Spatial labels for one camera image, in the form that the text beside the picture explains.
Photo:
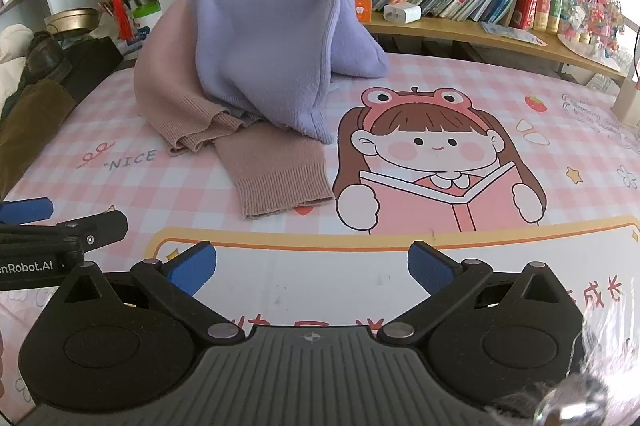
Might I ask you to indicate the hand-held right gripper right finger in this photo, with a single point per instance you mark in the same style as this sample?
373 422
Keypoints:
430 268

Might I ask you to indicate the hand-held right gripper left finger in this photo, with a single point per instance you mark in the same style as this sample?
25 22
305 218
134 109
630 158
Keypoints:
192 268

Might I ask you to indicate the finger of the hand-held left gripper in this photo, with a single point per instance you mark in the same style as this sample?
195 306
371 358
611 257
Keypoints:
100 228
25 211

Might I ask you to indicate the pink and purple knit sweater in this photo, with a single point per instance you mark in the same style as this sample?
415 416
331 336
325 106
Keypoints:
250 55

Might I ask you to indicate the dark brown leather bag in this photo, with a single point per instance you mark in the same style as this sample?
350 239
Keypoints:
45 55

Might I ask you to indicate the black bag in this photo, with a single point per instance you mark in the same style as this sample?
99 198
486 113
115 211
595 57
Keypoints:
97 63

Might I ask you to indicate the white cloth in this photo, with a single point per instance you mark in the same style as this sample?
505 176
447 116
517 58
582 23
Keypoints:
12 45

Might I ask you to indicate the clear plastic wrap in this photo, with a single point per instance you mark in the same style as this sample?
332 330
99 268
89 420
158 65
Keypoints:
605 356

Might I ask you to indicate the round gold tin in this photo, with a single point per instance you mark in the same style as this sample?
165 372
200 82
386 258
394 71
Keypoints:
72 20

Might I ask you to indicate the pink checked cartoon desk mat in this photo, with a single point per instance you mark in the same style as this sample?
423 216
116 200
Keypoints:
450 73

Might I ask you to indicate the green-lid pen cup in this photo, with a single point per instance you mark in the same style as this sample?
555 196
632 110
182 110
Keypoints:
146 18

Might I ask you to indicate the thin blue paper booklet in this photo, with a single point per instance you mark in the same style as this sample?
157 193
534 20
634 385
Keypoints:
510 31

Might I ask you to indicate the white charger block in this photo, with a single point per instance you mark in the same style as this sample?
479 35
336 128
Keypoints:
401 12

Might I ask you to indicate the long white and orange box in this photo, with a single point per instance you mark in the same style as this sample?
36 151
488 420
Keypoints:
362 5

